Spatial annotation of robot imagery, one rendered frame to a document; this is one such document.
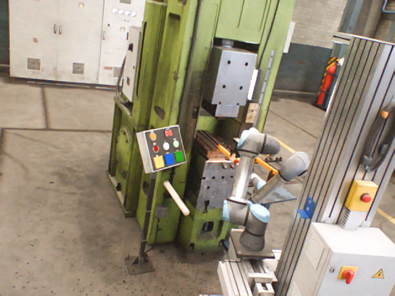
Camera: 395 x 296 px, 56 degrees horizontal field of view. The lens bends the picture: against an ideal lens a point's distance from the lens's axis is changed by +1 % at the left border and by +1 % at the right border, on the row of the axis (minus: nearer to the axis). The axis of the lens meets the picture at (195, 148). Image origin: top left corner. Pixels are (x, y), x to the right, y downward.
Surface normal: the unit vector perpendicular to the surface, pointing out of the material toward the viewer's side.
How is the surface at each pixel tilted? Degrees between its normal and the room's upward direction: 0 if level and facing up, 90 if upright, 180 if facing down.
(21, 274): 0
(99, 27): 90
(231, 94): 90
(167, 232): 90
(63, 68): 90
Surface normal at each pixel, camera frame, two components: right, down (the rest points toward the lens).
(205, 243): 0.40, 0.40
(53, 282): 0.18, -0.91
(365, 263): 0.13, 0.39
